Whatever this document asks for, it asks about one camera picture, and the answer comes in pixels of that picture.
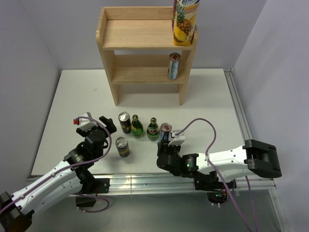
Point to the front aluminium rail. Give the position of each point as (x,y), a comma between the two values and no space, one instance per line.
(137,184)

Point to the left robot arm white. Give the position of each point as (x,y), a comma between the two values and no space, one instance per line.
(70,176)

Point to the black can rear left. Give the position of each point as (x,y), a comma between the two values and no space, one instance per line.
(125,123)

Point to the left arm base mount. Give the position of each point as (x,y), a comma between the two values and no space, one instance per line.
(94,187)

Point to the green glass bottle left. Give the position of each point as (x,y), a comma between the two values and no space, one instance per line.
(136,127)

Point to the silver red-top can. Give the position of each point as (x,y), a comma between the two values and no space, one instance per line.
(165,130)
(174,64)

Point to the aluminium rail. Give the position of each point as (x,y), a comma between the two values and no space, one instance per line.
(241,117)
(137,184)

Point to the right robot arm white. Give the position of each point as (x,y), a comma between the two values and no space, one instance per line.
(254,157)

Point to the green glass bottle right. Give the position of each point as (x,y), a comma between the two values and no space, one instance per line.
(153,130)

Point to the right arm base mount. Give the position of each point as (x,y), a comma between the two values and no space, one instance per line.
(216,190)

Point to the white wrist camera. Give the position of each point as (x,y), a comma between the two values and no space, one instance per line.
(84,123)
(176,138)

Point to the pineapple juice carton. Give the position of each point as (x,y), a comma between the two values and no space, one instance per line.
(183,21)

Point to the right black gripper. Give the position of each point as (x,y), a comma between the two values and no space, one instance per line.
(161,147)

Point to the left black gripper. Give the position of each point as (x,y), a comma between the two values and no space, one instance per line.
(109,124)

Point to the wooden two-tier shelf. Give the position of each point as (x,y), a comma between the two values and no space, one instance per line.
(141,28)

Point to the right side aluminium rail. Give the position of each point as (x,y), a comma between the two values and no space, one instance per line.
(241,117)

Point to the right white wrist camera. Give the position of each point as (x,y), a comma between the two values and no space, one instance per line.
(176,138)

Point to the black can front left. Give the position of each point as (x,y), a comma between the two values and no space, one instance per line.
(122,146)

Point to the black can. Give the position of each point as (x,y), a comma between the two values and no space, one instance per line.
(122,146)
(125,123)

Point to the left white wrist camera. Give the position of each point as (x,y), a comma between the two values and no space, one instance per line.
(84,123)

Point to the green glass bottle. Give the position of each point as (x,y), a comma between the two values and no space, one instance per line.
(153,130)
(136,127)

